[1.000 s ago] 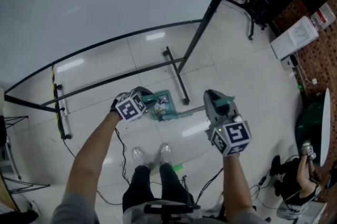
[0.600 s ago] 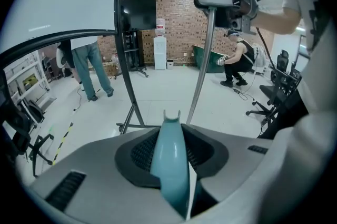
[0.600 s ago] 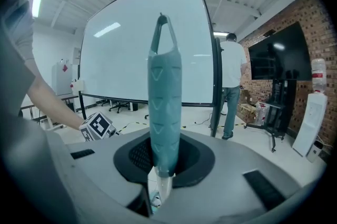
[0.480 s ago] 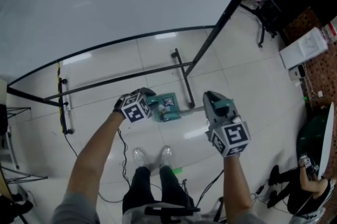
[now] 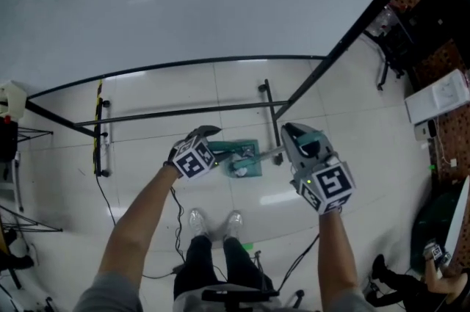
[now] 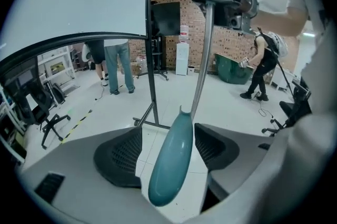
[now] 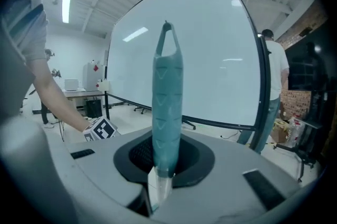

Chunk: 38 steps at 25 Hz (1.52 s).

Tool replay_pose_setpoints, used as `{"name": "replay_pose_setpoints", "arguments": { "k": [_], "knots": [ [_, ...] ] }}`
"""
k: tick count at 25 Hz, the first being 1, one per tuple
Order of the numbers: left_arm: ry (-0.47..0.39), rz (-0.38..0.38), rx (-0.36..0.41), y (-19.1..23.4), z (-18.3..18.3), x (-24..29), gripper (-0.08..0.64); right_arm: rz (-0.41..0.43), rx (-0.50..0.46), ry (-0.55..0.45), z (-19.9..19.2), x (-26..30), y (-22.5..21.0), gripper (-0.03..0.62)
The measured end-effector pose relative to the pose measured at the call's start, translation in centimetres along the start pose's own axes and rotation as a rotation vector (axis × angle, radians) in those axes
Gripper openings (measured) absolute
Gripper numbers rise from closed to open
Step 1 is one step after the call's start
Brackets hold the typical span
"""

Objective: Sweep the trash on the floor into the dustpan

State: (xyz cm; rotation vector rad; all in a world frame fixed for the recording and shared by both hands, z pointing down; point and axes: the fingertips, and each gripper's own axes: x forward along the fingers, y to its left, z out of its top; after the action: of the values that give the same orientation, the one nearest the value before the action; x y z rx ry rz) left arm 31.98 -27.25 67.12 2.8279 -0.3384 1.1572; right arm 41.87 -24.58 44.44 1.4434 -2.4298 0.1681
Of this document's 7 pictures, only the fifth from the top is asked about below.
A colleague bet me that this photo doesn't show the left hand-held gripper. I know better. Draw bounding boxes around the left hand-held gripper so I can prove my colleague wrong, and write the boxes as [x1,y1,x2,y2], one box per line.
[167,125,223,180]

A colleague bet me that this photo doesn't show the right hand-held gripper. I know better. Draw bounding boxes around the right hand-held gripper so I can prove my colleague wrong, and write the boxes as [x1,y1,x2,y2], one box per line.
[281,122,356,216]

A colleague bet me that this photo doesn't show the teal dustpan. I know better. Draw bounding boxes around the teal dustpan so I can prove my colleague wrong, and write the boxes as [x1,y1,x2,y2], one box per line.
[207,138,264,179]

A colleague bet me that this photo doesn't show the teal broom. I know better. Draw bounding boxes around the teal broom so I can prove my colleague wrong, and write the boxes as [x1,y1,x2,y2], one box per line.
[229,132,330,175]

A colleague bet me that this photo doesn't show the person's right forearm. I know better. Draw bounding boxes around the person's right forearm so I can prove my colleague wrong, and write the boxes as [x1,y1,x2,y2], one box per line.
[317,209,359,295]

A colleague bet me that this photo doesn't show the person's left forearm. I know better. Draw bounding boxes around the person's left forearm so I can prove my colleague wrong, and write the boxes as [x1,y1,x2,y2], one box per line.
[98,165,184,278]

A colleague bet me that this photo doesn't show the person's left white shoe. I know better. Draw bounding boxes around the person's left white shoe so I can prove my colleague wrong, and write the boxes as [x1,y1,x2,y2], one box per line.
[189,209,209,238]

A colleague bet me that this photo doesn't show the person's white shoe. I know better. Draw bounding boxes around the person's white shoe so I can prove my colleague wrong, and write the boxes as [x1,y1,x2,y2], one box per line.
[223,211,244,240]
[189,209,209,238]

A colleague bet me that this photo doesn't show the person's right white shoe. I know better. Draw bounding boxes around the person's right white shoe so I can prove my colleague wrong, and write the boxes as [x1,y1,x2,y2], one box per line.
[223,211,244,240]

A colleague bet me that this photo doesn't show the yellow black floor strip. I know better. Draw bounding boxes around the yellow black floor strip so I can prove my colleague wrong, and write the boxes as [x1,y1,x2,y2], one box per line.
[93,79,104,174]

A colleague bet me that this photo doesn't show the person's black trousers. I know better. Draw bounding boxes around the person's black trousers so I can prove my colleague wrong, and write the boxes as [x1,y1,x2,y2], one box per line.
[173,235,275,299]

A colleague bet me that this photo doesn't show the small white appliance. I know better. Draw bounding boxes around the small white appliance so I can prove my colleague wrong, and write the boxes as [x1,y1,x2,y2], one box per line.
[413,118,438,142]

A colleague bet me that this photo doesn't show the white water dispenser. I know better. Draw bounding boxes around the white water dispenser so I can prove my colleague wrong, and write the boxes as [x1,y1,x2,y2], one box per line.
[404,68,470,125]

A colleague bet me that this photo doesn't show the black chest-mounted device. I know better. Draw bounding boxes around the black chest-mounted device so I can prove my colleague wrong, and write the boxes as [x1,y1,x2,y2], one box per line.
[201,288,280,312]

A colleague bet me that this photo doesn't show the person's grey shirt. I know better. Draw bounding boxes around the person's grey shirt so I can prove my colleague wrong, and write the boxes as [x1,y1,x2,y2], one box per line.
[73,272,375,312]

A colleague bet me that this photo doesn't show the black tripod stand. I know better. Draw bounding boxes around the black tripod stand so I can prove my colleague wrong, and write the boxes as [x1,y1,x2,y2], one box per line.
[16,128,54,143]

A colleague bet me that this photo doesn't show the white box with red button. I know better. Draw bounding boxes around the white box with red button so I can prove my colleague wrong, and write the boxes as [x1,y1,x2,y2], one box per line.
[0,81,27,124]

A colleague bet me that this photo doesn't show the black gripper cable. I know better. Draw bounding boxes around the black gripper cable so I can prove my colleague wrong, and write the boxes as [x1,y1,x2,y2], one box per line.
[169,185,189,264]
[277,233,320,293]

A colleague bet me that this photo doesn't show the black floor cable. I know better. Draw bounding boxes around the black floor cable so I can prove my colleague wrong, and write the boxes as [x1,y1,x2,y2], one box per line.
[95,174,117,227]

